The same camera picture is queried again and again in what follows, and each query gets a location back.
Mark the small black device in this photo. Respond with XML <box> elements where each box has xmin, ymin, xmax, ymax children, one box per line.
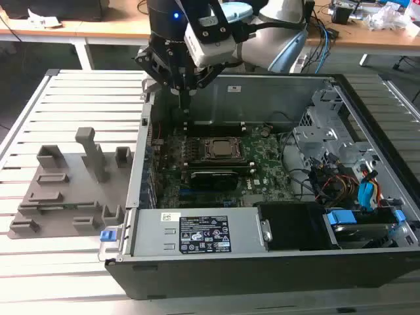
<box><xmin>330</xmin><ymin>4</ymin><xmax>354</xmax><ymax>24</ymax></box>

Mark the red yellow wire bundle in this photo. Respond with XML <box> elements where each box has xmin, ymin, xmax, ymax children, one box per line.
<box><xmin>314</xmin><ymin>173</ymin><xmax>362</xmax><ymax>201</ymax></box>

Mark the silver CPU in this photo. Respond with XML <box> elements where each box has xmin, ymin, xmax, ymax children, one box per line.
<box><xmin>209</xmin><ymin>139</ymin><xmax>236</xmax><ymax>157</ymax></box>

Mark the blue hanging cable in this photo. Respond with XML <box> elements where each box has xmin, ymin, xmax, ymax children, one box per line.
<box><xmin>315</xmin><ymin>18</ymin><xmax>333</xmax><ymax>75</ymax></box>

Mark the hard disk in blue carrier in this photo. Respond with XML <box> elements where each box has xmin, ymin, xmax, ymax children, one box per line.
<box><xmin>322</xmin><ymin>209</ymin><xmax>408</xmax><ymax>251</ymax></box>

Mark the metal drive cage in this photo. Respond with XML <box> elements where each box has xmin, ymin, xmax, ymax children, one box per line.
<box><xmin>291</xmin><ymin>87</ymin><xmax>379</xmax><ymax>173</ymax></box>

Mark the black fan shroud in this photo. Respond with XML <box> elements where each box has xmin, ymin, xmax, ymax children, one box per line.
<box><xmin>255</xmin><ymin>202</ymin><xmax>339</xmax><ymax>252</ymax></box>

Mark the crumpled white paper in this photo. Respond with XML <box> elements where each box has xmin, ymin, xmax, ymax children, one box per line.
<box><xmin>27</xmin><ymin>7</ymin><xmax>64</xmax><ymax>29</ymax></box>

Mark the black RAM slot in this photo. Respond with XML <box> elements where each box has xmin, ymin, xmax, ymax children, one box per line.
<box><xmin>184</xmin><ymin>128</ymin><xmax>247</xmax><ymax>137</ymax></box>
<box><xmin>182</xmin><ymin>166</ymin><xmax>257</xmax><ymax>175</ymax></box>
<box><xmin>184</xmin><ymin>120</ymin><xmax>247</xmax><ymax>129</ymax></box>
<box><xmin>182</xmin><ymin>159</ymin><xmax>257</xmax><ymax>168</ymax></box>

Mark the black box on desk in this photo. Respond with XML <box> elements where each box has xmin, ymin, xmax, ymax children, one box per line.
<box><xmin>2</xmin><ymin>0</ymin><xmax>111</xmax><ymax>22</ymax></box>

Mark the wooden desk with white legs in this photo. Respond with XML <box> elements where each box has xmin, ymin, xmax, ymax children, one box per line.
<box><xmin>0</xmin><ymin>12</ymin><xmax>152</xmax><ymax>70</ymax></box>

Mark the green motherboard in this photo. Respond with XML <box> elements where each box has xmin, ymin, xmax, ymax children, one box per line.
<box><xmin>144</xmin><ymin>121</ymin><xmax>296</xmax><ymax>209</ymax></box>

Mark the grey parts rack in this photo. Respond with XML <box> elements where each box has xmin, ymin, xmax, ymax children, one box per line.
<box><xmin>7</xmin><ymin>127</ymin><xmax>136</xmax><ymax>240</ymax></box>

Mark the blue flat data wire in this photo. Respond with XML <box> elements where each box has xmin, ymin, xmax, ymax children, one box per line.
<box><xmin>358</xmin><ymin>181</ymin><xmax>377</xmax><ymax>213</ymax></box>

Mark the wooden desk with cables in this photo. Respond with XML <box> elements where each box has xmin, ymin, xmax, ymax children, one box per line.
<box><xmin>303</xmin><ymin>18</ymin><xmax>420</xmax><ymax>68</ymax></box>

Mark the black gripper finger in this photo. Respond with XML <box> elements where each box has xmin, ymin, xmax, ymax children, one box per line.
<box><xmin>186</xmin><ymin>62</ymin><xmax>227</xmax><ymax>116</ymax></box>
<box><xmin>134</xmin><ymin>49</ymin><xmax>187</xmax><ymax>114</ymax></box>

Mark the grey power supply with label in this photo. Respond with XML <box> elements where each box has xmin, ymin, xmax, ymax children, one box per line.
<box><xmin>130</xmin><ymin>207</ymin><xmax>264</xmax><ymax>257</ymax></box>

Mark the black open PC case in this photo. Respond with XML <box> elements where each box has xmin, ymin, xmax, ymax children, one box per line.
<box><xmin>104</xmin><ymin>72</ymin><xmax>420</xmax><ymax>301</ymax></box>

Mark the thick black camera cable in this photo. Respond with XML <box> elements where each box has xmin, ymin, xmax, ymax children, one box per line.
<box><xmin>236</xmin><ymin>0</ymin><xmax>311</xmax><ymax>44</ymax></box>

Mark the clear plastic bag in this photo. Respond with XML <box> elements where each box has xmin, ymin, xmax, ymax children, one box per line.
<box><xmin>363</xmin><ymin>1</ymin><xmax>411</xmax><ymax>32</ymax></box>

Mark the CPU socket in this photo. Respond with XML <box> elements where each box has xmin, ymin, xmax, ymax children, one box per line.
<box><xmin>199</xmin><ymin>136</ymin><xmax>247</xmax><ymax>162</ymax></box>

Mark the black graphics card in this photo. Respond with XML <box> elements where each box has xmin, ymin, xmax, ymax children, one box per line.
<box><xmin>189</xmin><ymin>169</ymin><xmax>239</xmax><ymax>192</ymax></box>

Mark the white power strip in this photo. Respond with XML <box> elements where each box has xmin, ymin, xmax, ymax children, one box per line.
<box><xmin>288</xmin><ymin>53</ymin><xmax>308</xmax><ymax>74</ymax></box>

